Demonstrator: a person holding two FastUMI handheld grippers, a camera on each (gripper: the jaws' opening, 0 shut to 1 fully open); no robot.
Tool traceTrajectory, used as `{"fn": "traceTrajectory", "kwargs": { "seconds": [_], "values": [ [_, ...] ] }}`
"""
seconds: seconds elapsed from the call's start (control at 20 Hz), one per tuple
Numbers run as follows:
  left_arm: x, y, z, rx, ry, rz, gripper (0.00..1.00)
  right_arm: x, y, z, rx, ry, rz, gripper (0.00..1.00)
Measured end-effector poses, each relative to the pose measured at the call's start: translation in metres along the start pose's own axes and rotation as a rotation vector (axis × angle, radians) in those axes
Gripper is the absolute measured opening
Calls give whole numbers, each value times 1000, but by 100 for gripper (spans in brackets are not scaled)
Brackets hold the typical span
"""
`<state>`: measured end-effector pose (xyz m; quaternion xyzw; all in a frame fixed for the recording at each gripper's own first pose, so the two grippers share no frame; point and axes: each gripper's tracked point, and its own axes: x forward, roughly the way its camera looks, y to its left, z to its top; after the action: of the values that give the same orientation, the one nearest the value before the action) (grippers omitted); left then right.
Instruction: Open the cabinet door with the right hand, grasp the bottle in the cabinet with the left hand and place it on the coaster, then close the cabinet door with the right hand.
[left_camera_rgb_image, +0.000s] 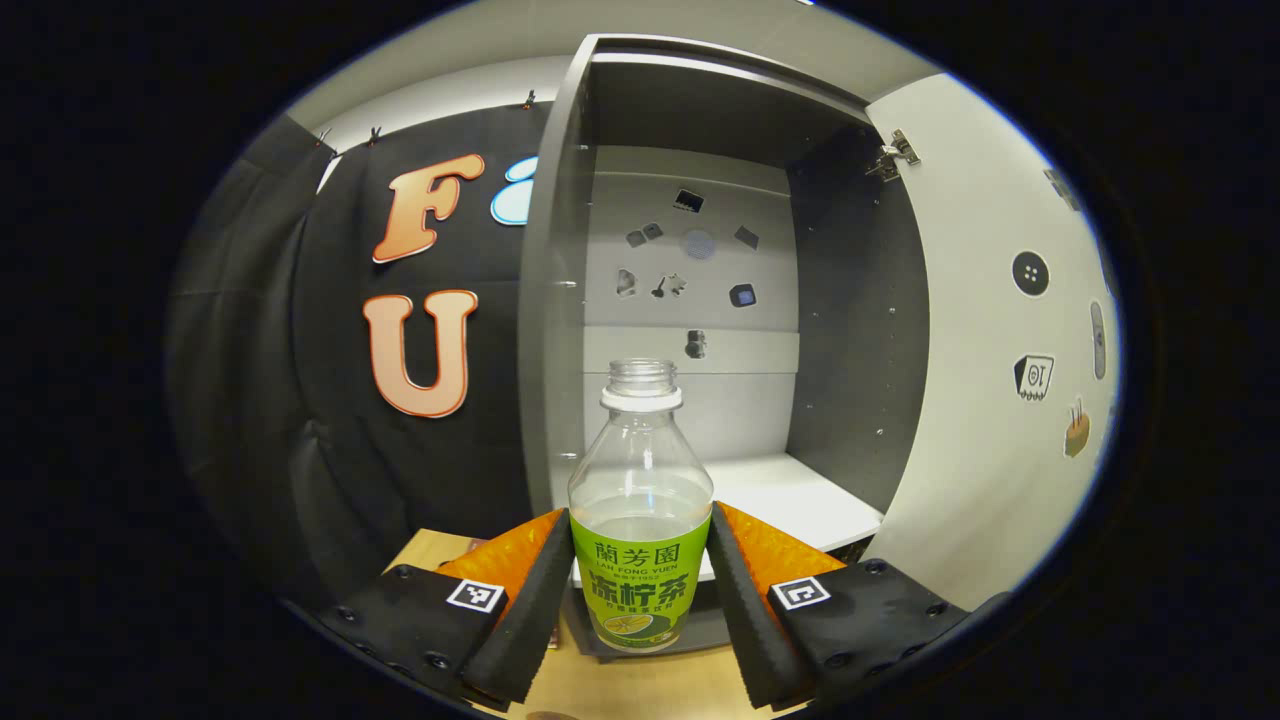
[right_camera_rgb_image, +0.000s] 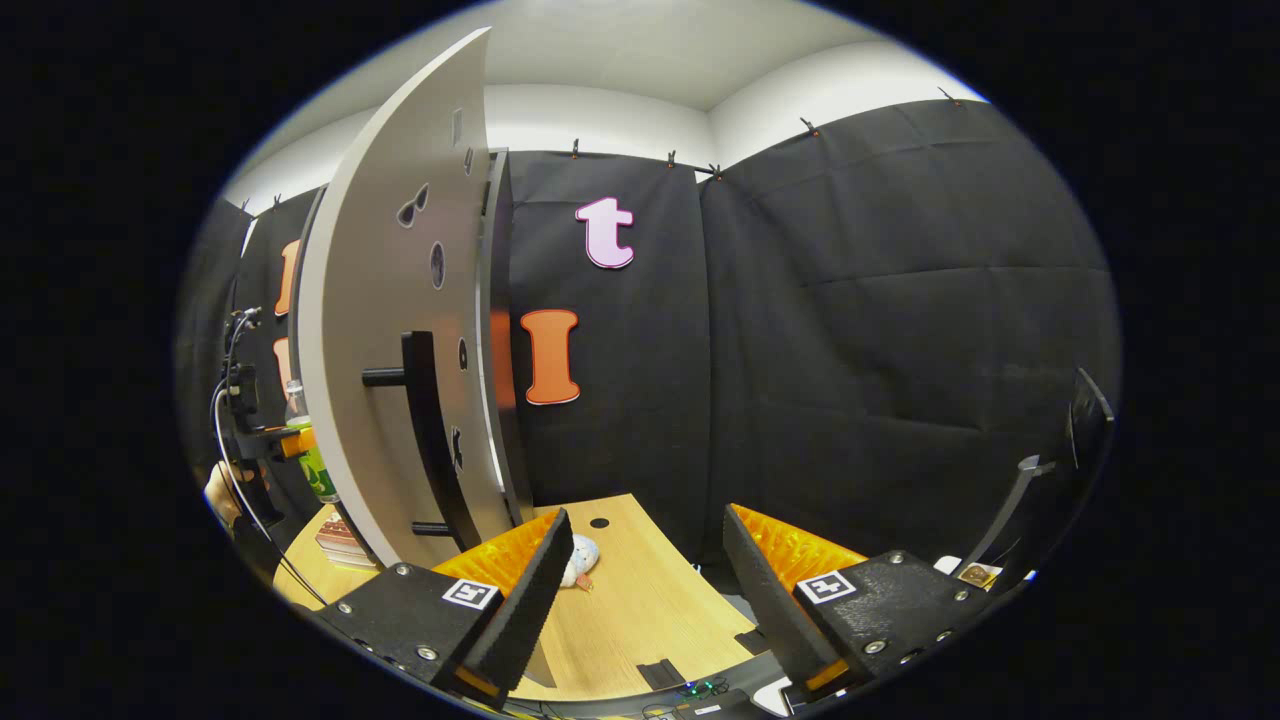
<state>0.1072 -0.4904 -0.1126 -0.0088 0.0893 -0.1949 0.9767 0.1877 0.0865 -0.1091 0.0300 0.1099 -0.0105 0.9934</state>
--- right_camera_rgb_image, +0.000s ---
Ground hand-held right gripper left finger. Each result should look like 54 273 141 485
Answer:
315 508 576 706

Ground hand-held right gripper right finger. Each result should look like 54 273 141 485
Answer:
722 503 1001 701

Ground green label clear bottle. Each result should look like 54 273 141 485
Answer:
283 378 341 504

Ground black cabinet door handle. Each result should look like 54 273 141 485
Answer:
362 331 481 553

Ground beige cabinet door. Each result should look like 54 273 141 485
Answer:
297 27 516 571

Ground dark grey cabinet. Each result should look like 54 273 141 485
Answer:
285 148 536 531

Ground white plush toy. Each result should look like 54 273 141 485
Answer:
560 533 601 591

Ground stack of books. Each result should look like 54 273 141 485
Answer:
315 510 381 573

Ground printed paper sheets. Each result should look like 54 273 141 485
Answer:
935 555 1003 591

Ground black backdrop cloth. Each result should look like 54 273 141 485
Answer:
175 100 1123 601

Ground black metal stand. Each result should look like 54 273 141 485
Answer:
965 367 1116 576

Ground row of backdrop clips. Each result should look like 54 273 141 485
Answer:
270 88 961 206

